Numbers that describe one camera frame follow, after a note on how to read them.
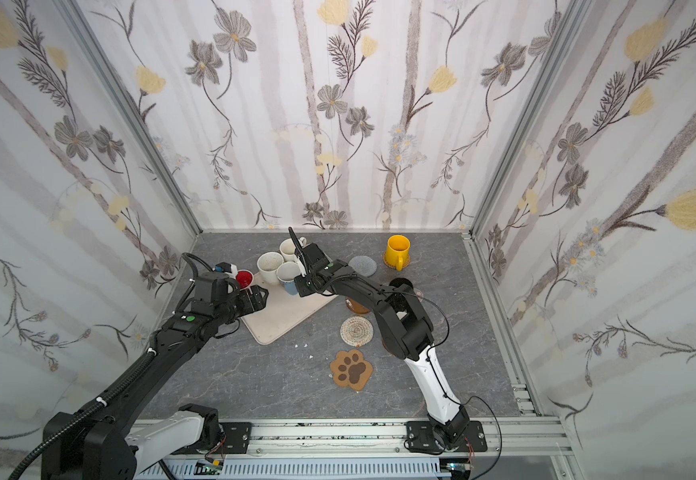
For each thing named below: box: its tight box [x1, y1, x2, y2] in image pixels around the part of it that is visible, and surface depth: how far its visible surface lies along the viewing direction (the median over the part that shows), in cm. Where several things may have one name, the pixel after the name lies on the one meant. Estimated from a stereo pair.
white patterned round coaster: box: [340, 316, 373, 347], surface depth 95 cm
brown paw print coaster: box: [330, 349, 373, 391], surface depth 88 cm
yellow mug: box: [384, 234, 411, 272], surface depth 106 cm
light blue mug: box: [276, 261, 301, 295], surface depth 97 cm
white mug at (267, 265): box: [257, 251, 285, 286], surface depth 103 cm
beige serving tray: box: [241, 272, 338, 346], surface depth 96 cm
